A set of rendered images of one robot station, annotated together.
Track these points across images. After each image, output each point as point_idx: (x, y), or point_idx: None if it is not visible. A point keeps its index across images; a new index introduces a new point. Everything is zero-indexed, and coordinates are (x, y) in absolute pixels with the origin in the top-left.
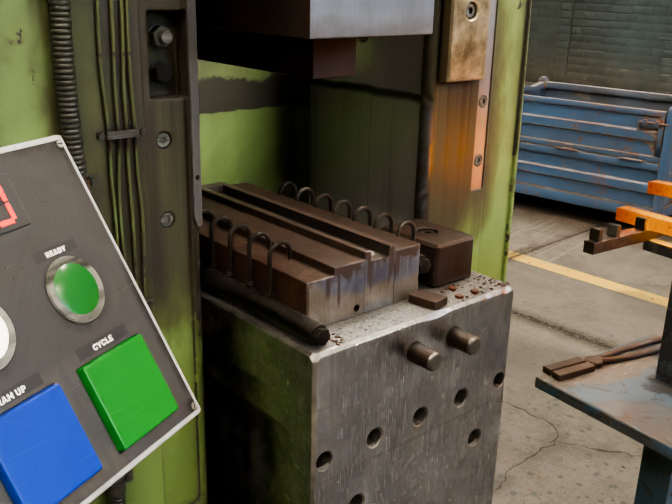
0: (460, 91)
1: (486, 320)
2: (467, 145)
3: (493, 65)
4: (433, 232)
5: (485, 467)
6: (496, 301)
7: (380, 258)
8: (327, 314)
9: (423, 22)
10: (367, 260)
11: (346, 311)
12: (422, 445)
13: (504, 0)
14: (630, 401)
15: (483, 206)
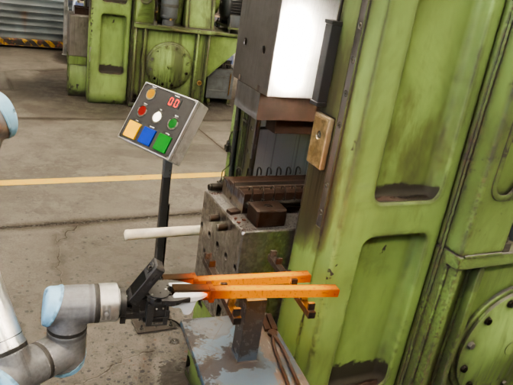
0: (317, 171)
1: (233, 234)
2: (317, 200)
3: (332, 169)
4: (267, 207)
5: None
6: (237, 231)
7: (236, 187)
8: (225, 192)
9: (254, 114)
10: (233, 184)
11: (228, 196)
12: (216, 257)
13: (345, 141)
14: (231, 327)
15: (322, 241)
